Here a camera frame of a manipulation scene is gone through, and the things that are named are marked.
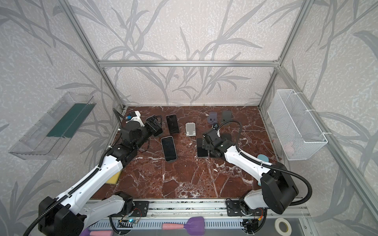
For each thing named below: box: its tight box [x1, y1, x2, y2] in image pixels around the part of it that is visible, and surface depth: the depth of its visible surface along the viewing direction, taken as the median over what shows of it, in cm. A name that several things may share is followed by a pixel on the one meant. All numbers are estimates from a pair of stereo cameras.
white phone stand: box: [185, 121, 196, 137], surface depth 104 cm
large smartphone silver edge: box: [160, 135, 178, 162], surface depth 88 cm
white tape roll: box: [274, 217, 293, 236], surface depth 69 cm
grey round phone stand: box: [207, 111, 218, 125], surface depth 110 cm
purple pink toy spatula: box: [161, 216, 206, 236], surface depth 71 cm
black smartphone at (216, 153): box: [209, 148, 224, 158], surface depth 61 cm
